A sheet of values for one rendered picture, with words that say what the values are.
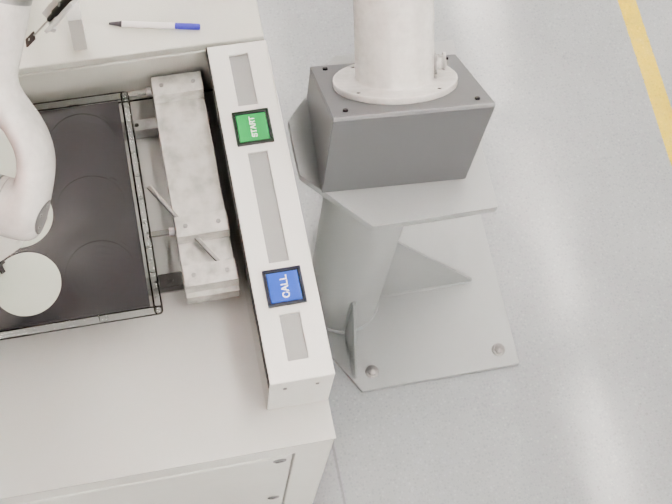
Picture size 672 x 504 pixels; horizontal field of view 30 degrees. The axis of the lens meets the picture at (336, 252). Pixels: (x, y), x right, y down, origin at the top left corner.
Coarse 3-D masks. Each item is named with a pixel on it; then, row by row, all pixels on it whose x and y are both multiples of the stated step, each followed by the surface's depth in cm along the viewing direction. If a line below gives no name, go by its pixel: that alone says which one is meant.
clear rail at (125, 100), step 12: (132, 120) 195; (132, 132) 194; (132, 144) 193; (132, 156) 193; (132, 168) 192; (144, 192) 191; (144, 204) 190; (144, 216) 189; (144, 228) 188; (144, 240) 188; (156, 276) 186; (156, 288) 185; (156, 300) 184
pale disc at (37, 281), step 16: (16, 256) 186; (32, 256) 186; (16, 272) 185; (32, 272) 185; (48, 272) 185; (0, 288) 184; (16, 288) 184; (32, 288) 184; (48, 288) 184; (0, 304) 183; (16, 304) 183; (32, 304) 183; (48, 304) 183
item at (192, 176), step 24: (168, 120) 198; (192, 120) 198; (168, 144) 196; (192, 144) 197; (168, 168) 195; (192, 168) 195; (216, 168) 196; (192, 192) 194; (216, 192) 194; (216, 240) 191; (192, 264) 189
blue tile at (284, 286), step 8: (280, 272) 181; (288, 272) 181; (296, 272) 181; (272, 280) 180; (280, 280) 181; (288, 280) 181; (296, 280) 181; (272, 288) 180; (280, 288) 180; (288, 288) 180; (296, 288) 180; (272, 296) 180; (280, 296) 180; (288, 296) 180; (296, 296) 180
